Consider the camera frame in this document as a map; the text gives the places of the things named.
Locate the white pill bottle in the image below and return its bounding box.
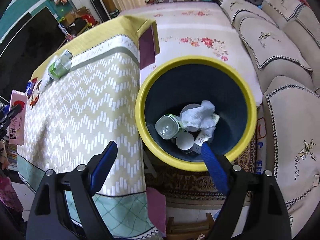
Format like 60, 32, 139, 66
175, 132, 194, 154

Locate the green printed carton box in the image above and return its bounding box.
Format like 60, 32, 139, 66
192, 113, 220, 154

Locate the black television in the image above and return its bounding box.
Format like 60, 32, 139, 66
1, 7, 65, 100

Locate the beige sofa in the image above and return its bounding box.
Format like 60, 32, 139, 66
219, 0, 319, 239

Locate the white tissue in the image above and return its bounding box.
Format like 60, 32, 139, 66
181, 100, 215, 132

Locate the green patterned tablecloth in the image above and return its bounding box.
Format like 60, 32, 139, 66
17, 15, 160, 239

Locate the black tower fan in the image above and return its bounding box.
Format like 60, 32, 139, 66
90, 0, 110, 22

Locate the yellow rimmed trash bin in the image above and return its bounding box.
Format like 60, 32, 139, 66
135, 56, 257, 172

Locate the blue tissue pack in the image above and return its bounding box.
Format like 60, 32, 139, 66
25, 81, 34, 96

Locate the floral floor mat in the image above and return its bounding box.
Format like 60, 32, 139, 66
121, 2, 263, 106

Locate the red snack wrapper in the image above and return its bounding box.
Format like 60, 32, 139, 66
30, 78, 42, 108

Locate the white foam fruit net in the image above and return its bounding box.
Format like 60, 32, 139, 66
39, 55, 59, 93

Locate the clear green plastic bottle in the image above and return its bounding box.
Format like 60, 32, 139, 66
48, 50, 73, 80

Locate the pink carton box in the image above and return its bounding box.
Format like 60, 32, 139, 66
9, 90, 28, 146

